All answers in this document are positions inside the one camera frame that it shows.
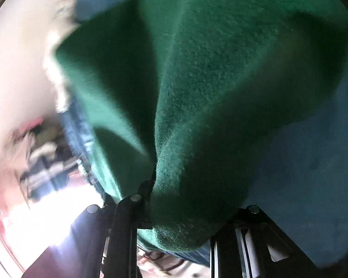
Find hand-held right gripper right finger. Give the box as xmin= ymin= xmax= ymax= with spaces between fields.
xmin=209 ymin=205 xmax=322 ymax=278

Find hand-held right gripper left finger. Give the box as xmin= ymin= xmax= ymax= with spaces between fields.
xmin=20 ymin=179 xmax=155 ymax=278

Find green varsity jacket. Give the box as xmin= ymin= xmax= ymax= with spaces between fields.
xmin=55 ymin=0 xmax=348 ymax=252

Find light blue duvet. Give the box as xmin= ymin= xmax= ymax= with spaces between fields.
xmin=244 ymin=55 xmax=348 ymax=268

